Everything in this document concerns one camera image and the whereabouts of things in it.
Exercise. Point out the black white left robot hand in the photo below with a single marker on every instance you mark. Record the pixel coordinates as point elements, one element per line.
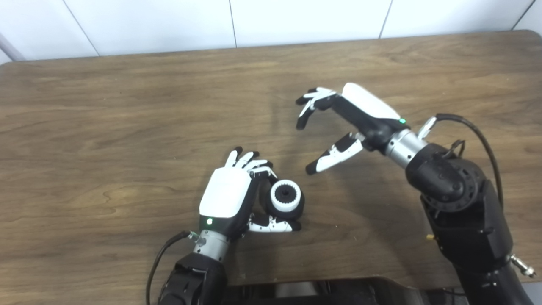
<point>226,195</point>

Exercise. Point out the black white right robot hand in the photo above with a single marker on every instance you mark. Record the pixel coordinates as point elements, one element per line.
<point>368,112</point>

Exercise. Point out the round black part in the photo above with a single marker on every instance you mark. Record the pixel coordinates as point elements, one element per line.
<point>296,212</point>

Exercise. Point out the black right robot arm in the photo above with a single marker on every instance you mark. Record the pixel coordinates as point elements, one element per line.
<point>465,220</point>

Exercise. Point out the black robot torso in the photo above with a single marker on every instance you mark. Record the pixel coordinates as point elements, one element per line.
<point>338,292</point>

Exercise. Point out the gray wall corner trim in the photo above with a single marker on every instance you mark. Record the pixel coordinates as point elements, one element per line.
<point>9,48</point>

